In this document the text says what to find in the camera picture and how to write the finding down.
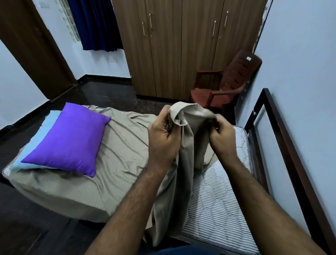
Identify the person's left hand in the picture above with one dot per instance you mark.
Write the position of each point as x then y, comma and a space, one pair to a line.
162, 142

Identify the person's right hand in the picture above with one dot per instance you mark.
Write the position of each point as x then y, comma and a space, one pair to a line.
224, 142

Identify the beige striped bed sheet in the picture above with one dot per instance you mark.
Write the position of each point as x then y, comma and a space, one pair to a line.
123, 152

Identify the brown wooden wardrobe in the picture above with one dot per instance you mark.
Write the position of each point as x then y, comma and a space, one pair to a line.
168, 52

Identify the purple dotted pillow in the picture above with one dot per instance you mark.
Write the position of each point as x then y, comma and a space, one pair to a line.
71, 139

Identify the light blue pillow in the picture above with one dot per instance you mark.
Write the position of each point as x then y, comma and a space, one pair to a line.
34, 142

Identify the person's right forearm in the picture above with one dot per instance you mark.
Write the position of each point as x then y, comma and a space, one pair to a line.
262, 215

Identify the person's left forearm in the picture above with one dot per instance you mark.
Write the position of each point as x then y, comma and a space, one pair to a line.
134, 210

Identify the person's navy blue shirt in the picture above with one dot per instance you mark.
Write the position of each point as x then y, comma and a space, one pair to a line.
183, 251

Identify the white striped mattress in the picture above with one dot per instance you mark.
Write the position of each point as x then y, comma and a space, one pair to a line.
218, 205

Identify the maroon plastic chair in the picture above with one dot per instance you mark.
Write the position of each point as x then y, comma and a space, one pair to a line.
236, 76

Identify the dark blue curtain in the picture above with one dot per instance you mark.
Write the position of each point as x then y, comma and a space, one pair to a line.
97, 23

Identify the white window grille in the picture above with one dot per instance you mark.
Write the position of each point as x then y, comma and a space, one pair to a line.
69, 21

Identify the dark wooden door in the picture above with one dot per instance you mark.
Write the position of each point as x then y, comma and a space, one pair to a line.
34, 47

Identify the dark wooden bed frame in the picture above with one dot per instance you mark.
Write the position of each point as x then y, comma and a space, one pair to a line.
294, 163

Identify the printed wall poster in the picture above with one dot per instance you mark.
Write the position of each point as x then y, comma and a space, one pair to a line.
263, 18

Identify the small white door-side switch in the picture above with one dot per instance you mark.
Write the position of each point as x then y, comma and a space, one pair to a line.
43, 4

